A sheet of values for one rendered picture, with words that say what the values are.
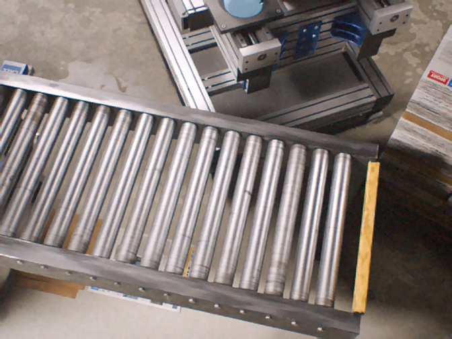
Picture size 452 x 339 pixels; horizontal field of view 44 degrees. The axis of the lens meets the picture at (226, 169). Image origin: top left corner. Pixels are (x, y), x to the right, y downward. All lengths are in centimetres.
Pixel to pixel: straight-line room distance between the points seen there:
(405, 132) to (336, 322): 84
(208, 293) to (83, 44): 180
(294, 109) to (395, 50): 81
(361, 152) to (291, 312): 51
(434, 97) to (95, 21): 180
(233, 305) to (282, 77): 133
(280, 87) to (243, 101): 18
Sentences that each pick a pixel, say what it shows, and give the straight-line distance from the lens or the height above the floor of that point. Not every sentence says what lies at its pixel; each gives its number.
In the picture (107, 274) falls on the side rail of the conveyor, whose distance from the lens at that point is 145.
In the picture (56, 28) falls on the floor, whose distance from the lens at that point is 303.
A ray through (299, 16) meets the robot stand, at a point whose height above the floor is 73.
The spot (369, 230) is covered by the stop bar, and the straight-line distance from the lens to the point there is 151.
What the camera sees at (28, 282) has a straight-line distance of 237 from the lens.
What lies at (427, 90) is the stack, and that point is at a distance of 185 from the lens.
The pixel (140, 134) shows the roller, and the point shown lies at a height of 80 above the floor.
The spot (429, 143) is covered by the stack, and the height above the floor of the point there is 55.
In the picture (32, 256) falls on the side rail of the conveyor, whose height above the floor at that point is 80.
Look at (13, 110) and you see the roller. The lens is 175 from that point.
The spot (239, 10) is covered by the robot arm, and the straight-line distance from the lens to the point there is 167.
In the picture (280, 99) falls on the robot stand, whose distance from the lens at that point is 242.
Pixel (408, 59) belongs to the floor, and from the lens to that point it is 298.
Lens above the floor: 216
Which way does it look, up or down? 62 degrees down
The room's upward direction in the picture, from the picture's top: 3 degrees clockwise
